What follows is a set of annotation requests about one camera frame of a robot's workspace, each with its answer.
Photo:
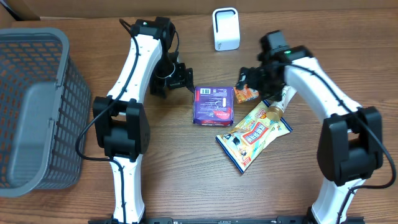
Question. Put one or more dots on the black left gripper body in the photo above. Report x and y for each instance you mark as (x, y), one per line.
(167, 73)

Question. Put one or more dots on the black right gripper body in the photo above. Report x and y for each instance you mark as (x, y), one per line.
(269, 83)

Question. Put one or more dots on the small orange box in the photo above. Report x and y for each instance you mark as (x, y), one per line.
(245, 94)

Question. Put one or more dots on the red purple Carefree pack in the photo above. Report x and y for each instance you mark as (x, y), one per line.
(213, 106)

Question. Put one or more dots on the white green tissue pack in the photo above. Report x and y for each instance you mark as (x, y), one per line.
(276, 110)

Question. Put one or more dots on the yellow snack bag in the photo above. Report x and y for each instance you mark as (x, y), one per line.
(251, 136)

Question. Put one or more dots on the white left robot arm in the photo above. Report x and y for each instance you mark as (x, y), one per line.
(121, 125)

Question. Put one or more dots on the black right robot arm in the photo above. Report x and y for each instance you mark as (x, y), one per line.
(349, 149)

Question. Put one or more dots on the white barcode scanner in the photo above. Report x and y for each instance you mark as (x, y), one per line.
(226, 29)

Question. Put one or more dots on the grey plastic mesh basket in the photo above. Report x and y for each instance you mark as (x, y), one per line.
(45, 104)

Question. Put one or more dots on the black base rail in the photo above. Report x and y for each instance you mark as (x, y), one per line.
(278, 220)

